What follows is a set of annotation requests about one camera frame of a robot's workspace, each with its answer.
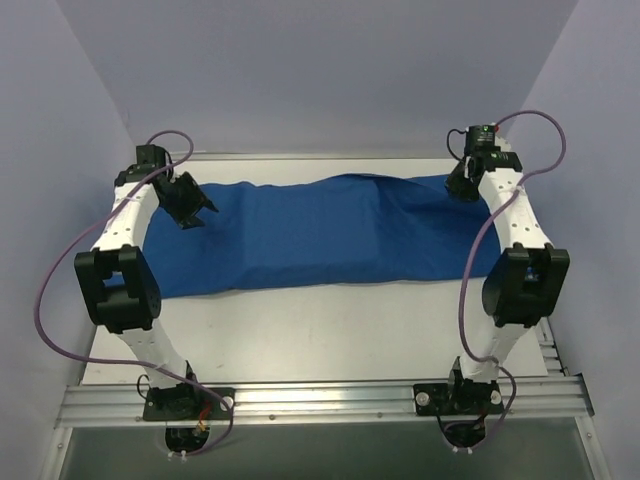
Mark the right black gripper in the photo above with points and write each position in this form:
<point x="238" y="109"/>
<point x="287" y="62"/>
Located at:
<point x="461" y="184"/>

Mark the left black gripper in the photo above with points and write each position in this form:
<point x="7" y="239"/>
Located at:
<point x="189" y="201"/>

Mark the blue surgical wrap cloth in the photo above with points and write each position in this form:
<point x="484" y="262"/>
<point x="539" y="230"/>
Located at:
<point x="352" y="228"/>

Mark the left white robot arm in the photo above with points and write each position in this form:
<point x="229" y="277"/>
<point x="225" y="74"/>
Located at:
<point x="117" y="284"/>

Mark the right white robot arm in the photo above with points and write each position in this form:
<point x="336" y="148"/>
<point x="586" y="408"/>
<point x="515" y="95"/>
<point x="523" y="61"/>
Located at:
<point x="524" y="284"/>

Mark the aluminium right side rail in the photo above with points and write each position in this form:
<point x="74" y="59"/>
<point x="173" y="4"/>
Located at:
<point x="551" y="357"/>

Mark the aluminium rail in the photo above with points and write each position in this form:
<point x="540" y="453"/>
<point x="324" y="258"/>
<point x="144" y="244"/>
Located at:
<point x="551" y="357"/>
<point x="318" y="403"/>

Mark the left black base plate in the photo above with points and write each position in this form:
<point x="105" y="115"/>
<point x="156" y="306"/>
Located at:
<point x="182" y="403"/>

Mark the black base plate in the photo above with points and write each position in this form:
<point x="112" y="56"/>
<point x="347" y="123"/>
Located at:
<point x="441" y="398"/>
<point x="182" y="403"/>

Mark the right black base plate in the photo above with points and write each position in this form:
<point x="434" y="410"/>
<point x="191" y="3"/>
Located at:
<point x="441" y="398"/>

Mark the aluminium front rail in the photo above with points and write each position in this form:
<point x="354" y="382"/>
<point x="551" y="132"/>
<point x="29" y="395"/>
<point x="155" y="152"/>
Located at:
<point x="318" y="403"/>

